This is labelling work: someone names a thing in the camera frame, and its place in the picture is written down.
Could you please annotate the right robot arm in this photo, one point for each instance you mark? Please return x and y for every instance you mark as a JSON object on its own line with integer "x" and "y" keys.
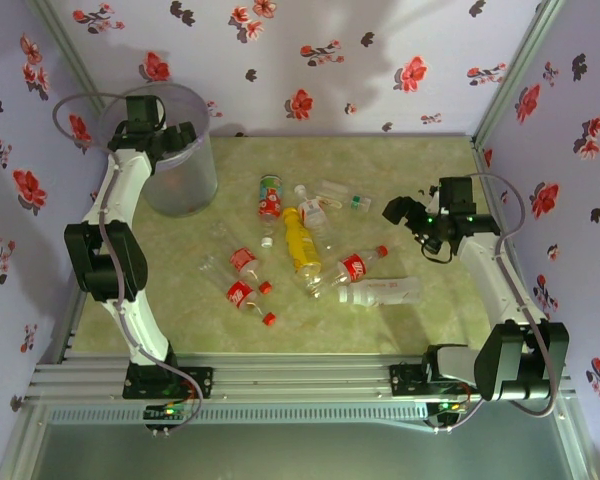
{"x": 485, "y": 280}

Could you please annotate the aluminium mounting rail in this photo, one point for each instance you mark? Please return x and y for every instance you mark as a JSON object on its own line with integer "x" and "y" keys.
{"x": 300, "y": 375}

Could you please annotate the small clear bottle green cap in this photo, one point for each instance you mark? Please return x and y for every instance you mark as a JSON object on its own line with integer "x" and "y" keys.
{"x": 360, "y": 202}

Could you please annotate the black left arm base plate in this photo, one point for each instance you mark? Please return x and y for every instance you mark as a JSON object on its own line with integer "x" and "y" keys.
{"x": 200, "y": 380}

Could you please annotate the bottle with colourful red label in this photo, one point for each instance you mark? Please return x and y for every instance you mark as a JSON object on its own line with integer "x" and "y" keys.
{"x": 271, "y": 200}

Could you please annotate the aluminium frame post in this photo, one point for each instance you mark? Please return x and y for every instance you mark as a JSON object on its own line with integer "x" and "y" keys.
{"x": 520, "y": 65}
{"x": 65, "y": 45}

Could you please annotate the clear bottle white-red label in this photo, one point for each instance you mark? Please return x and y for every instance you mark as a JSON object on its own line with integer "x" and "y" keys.
{"x": 312, "y": 212}

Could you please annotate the translucent plastic bin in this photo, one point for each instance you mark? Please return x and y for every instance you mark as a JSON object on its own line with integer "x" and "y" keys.
{"x": 185, "y": 190}

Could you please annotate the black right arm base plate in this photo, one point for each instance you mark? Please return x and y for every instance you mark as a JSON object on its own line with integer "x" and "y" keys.
{"x": 405, "y": 380}

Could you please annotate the aluminium side rail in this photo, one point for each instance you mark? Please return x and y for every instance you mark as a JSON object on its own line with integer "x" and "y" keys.
{"x": 72, "y": 325}
{"x": 481, "y": 160}

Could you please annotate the clear bottle with white label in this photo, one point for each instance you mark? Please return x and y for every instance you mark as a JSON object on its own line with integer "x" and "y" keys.
{"x": 385, "y": 291}

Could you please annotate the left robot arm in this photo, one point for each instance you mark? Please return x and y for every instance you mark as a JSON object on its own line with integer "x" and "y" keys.
{"x": 130, "y": 320}

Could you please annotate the yellow plastic bottle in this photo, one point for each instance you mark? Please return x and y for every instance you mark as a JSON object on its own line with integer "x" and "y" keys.
{"x": 300, "y": 240}

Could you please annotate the cola bottle with red cap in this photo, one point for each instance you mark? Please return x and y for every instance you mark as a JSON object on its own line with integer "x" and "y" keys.
{"x": 355, "y": 267}
{"x": 242, "y": 258}
{"x": 238, "y": 295}

